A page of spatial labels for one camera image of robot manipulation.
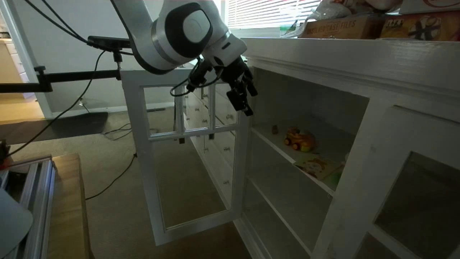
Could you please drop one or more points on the black stereo camera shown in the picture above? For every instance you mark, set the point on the black stereo camera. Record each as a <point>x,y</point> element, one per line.
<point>109,43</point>

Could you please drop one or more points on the black camera arm stand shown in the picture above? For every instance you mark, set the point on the black camera arm stand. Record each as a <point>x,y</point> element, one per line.
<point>45,80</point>

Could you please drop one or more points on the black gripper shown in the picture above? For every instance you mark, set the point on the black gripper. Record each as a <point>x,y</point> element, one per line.
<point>237,75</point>

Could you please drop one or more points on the aluminium frame on table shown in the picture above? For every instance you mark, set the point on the aluminium frame on table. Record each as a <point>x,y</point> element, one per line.
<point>27,196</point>

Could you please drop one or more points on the white open cabinet door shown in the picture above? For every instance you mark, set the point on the white open cabinet door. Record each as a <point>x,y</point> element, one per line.
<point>191,167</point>

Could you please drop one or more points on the window blinds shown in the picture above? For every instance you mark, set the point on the window blinds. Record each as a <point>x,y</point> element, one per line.
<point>267,13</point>

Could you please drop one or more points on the black floor mat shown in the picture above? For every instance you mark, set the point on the black floor mat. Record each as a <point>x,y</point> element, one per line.
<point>86,124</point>

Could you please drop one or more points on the picture book on shelf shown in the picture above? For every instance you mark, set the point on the picture book on shelf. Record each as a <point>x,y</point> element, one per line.
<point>324,170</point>

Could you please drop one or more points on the cardboard box on cabinet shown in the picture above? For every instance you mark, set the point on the cardboard box on cabinet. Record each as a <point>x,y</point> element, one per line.
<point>431,26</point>

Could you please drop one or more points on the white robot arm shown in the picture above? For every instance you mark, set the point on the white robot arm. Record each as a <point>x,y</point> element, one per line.
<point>186,30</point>

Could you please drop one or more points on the orange toy car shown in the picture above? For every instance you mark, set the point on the orange toy car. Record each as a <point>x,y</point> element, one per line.
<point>300,141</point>

